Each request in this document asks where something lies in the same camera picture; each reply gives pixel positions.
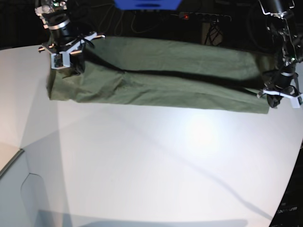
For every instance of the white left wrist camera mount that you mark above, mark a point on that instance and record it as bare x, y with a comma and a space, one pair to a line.
294, 96

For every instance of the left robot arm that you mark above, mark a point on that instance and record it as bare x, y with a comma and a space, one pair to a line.
290, 52

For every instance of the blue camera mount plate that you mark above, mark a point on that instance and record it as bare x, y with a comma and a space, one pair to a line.
147, 4

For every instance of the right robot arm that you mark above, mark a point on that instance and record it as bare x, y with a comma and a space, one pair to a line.
52, 11

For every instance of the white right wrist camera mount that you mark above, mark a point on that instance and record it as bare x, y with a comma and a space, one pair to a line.
60, 55

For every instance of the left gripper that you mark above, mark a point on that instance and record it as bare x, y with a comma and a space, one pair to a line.
279, 80

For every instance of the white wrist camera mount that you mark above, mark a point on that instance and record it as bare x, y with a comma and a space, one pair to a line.
294, 96
60, 55

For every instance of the black power strip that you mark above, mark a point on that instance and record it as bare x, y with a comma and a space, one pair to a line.
204, 17

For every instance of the green t-shirt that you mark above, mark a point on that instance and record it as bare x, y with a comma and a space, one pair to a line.
152, 72

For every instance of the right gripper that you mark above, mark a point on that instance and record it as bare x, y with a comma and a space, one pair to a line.
65, 34

